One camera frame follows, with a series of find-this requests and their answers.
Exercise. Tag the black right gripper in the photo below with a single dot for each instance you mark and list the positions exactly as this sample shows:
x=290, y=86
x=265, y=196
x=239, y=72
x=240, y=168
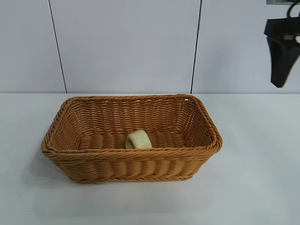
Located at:
x=281, y=28

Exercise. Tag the pale yellow egg yolk pastry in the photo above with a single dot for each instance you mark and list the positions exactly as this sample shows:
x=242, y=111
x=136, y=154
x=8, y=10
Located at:
x=139, y=140

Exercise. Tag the brown woven wicker basket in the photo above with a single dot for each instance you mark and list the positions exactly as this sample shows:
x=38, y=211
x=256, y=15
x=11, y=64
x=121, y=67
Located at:
x=131, y=161

